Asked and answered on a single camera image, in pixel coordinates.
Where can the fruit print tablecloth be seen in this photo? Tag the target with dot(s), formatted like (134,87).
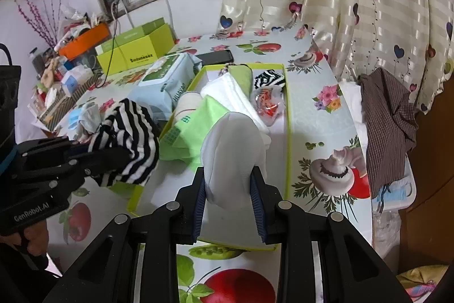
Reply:
(312,132)

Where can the light grey sock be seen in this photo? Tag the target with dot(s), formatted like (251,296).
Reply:
(234,154)

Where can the white rolled sock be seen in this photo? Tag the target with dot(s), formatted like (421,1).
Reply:
(188,104)

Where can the red white candy packet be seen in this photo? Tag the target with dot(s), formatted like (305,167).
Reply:
(266,104)

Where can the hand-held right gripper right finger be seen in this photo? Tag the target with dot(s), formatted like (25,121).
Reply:
(257,214)

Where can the beige plush headband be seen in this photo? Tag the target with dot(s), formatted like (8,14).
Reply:
(49,70)

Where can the black white striped sock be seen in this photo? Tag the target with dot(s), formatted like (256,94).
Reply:
(138,132)

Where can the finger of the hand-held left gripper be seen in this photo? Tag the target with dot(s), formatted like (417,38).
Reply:
(103,162)
(46,150)

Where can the brown wooden cabinet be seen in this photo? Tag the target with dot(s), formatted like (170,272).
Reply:
(432,182)

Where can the white towel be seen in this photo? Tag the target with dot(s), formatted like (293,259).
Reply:
(230,90)

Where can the blue white tissue box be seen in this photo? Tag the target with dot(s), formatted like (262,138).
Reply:
(74,81)

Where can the orange box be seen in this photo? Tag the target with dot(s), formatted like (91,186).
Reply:
(85,40)

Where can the jar with dark contents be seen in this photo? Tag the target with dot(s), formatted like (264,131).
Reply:
(36,63)

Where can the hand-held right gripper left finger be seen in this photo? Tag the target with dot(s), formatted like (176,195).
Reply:
(198,214)

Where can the green rabbit print towel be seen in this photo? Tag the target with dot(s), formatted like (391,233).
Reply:
(243,79)

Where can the blue face mask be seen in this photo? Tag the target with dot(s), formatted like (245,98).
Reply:
(74,118)
(393,196)

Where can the purple flower branches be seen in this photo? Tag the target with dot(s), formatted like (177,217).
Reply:
(37,17)

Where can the long green carton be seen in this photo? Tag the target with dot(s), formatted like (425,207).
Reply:
(134,35)

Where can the white box with green rim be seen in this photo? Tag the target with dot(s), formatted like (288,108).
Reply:
(280,146)

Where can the brown checked shirt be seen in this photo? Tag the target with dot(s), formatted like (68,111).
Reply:
(386,125)

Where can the person's left hand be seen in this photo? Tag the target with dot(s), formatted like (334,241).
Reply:
(35,239)

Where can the striped tray box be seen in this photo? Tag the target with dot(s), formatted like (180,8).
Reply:
(56,115)

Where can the lime green printed box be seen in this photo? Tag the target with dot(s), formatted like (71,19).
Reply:
(142,56)

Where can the zebra striped sock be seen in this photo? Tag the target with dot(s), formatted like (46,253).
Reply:
(269,78)

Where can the yellow cloth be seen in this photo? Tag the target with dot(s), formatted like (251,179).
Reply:
(422,278)

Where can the black phone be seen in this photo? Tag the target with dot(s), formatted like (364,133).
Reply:
(214,57)

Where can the wet wipes pack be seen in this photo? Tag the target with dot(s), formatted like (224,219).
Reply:
(166,75)

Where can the green microfibre cloth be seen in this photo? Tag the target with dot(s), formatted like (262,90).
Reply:
(191,139)

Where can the person's left forearm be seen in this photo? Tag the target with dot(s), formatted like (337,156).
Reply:
(21,278)

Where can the pile of packets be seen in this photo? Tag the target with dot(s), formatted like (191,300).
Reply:
(76,26)

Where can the heart print curtain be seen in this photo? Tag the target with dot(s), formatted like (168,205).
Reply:
(337,4)

